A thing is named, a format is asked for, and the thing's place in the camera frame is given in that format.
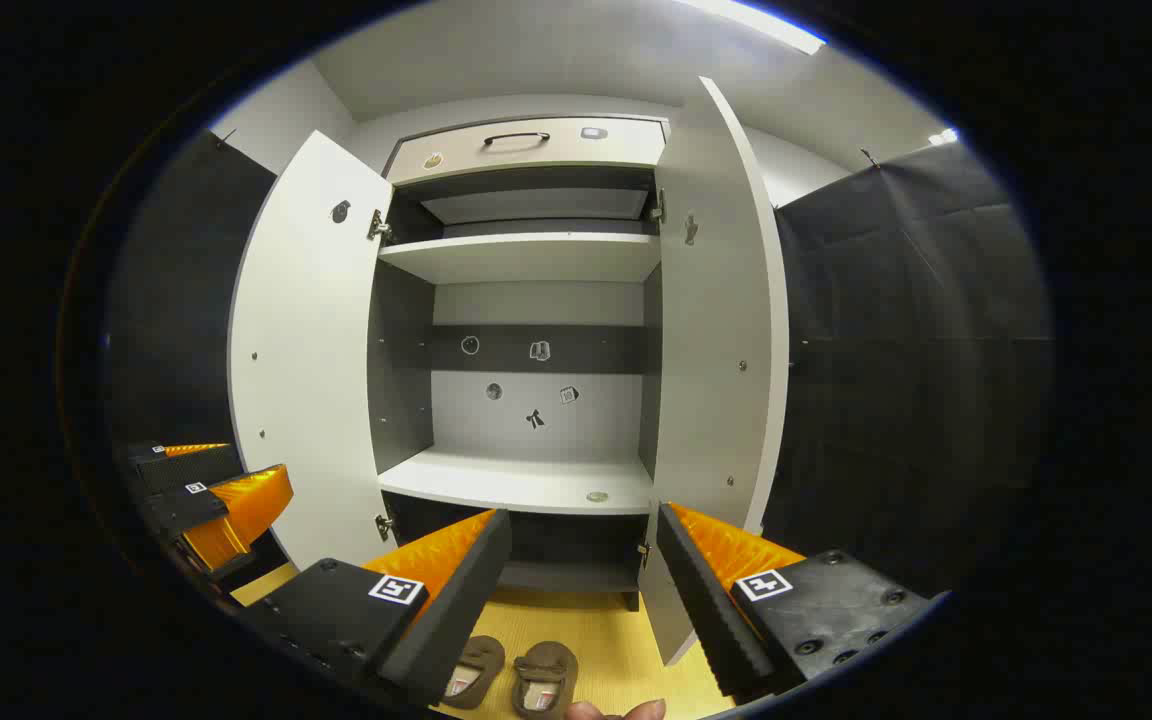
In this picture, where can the white cabinet drawer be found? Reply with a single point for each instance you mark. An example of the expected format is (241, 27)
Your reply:
(556, 155)

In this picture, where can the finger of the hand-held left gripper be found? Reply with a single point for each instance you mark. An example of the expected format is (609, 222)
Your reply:
(191, 510)
(186, 468)

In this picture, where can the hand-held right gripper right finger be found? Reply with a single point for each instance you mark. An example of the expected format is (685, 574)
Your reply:
(706, 610)

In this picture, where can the long ceiling light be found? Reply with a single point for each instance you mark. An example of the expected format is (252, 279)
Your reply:
(766, 25)

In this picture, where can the white cabinet door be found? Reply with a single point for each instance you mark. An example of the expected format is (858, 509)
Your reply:
(711, 350)
(306, 380)

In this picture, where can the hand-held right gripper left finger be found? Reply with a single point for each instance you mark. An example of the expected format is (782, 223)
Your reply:
(456, 610)

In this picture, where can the metal door hinge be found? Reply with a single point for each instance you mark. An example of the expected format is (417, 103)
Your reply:
(383, 525)
(379, 226)
(658, 207)

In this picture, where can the brown fuzzy shoe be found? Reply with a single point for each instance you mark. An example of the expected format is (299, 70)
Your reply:
(481, 660)
(546, 665)

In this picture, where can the small ceiling light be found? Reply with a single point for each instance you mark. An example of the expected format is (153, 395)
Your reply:
(944, 136)

